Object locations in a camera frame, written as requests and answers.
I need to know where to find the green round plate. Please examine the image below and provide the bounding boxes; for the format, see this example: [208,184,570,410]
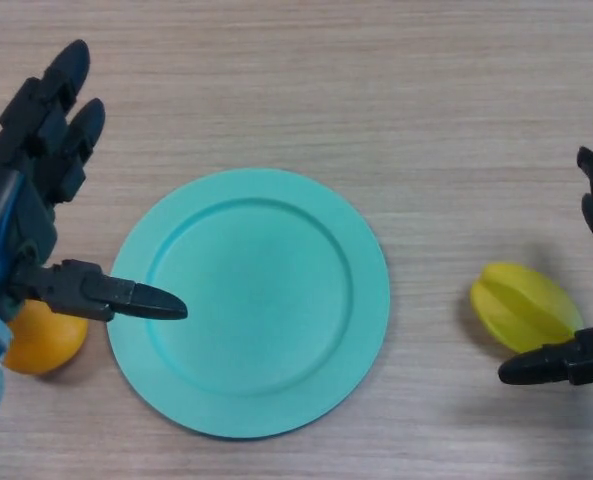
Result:
[108,167,391,440]

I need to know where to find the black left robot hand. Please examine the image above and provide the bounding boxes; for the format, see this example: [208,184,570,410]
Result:
[0,39,189,324]

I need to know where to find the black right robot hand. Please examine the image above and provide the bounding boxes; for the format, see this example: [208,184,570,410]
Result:
[498,145,593,386]

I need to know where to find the yellow starfruit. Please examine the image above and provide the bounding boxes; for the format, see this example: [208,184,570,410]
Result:
[468,260,585,354]

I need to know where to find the orange fruit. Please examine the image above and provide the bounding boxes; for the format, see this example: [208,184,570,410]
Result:
[3,298,89,376]

